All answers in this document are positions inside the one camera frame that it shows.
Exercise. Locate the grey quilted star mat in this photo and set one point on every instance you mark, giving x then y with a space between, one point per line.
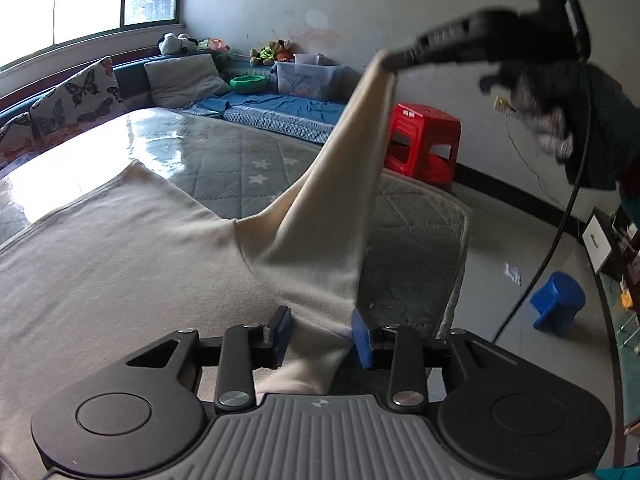
240 145

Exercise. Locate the heap of plush toys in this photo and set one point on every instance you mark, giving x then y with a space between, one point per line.
272 52

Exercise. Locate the white paper scrap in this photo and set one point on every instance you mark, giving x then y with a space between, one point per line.
513 274

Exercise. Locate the beige cloth garment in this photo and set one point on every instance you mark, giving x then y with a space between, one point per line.
125 260

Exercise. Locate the dark shelf unit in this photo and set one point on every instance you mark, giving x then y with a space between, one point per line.
625 285

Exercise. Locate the pink and green plush toy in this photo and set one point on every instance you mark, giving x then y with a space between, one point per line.
215 45

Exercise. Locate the clear plastic storage box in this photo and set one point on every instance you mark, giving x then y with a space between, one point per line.
309 80

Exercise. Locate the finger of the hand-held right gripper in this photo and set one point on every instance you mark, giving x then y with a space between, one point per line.
450 40

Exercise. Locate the person's right hand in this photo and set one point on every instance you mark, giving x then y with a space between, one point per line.
540 105

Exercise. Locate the person's right forearm dark sleeve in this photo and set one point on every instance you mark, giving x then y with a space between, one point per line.
600 135

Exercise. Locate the blue plastic stool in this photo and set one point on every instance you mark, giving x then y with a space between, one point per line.
557 305

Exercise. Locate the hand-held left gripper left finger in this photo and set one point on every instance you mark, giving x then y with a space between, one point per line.
281 336

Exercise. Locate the panda plush toy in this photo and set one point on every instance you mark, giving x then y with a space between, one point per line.
175 43

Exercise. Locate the small white box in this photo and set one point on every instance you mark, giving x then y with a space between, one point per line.
312 59

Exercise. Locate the red plastic stool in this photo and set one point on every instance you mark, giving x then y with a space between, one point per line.
425 140

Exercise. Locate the blue patterned mattress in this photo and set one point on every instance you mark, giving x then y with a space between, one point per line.
280 110

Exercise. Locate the white framed card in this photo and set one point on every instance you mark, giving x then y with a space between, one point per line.
596 242

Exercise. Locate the butterfly print cushion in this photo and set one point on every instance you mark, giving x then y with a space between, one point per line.
75 95

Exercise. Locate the green plastic basin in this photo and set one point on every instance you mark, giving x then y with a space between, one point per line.
248 83

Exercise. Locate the grey pillow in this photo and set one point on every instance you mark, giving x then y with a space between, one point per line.
182 80

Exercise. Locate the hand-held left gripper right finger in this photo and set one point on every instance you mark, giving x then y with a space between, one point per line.
361 341

